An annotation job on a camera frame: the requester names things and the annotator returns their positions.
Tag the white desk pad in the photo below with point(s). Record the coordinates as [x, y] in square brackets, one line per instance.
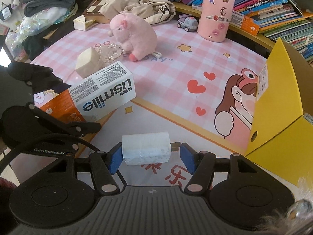
[156, 117]

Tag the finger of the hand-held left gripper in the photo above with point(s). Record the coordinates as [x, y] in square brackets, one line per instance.
[85, 128]
[61, 88]

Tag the orange box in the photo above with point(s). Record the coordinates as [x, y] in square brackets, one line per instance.
[247, 22]

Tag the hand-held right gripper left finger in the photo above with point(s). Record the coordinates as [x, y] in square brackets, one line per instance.
[115, 159]

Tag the beige cloth garment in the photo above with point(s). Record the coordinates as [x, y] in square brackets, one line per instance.
[137, 0]

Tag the pink sticker canister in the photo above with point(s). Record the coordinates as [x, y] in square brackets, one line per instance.
[216, 12]

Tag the white and orange carton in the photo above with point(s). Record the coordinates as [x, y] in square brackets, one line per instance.
[105, 90]

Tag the white charger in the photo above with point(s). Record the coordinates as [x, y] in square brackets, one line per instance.
[146, 148]

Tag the pink plush pig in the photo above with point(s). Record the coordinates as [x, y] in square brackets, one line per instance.
[137, 34]

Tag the iridescent plastic bags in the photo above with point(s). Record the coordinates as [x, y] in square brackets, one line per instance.
[31, 27]

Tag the yellow cardboard box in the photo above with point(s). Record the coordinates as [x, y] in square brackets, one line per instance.
[281, 127]

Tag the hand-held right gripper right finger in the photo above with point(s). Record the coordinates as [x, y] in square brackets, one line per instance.
[187, 158]

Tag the grey toy car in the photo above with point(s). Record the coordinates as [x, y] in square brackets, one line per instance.
[187, 23]

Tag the row of colourful books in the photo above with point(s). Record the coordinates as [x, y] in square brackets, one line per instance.
[273, 7]

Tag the pink checked desktop mat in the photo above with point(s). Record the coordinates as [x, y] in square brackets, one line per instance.
[176, 66]

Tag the beige block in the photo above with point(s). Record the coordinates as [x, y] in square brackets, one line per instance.
[89, 62]

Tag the clear bead trinket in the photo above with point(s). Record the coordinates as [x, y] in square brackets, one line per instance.
[110, 52]

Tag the beige fluffy clothing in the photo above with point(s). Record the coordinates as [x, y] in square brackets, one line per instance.
[288, 215]

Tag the wooden chessboard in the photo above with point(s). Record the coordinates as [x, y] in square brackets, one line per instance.
[96, 3]

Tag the cream tissue pack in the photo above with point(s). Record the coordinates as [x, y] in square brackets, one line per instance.
[83, 23]

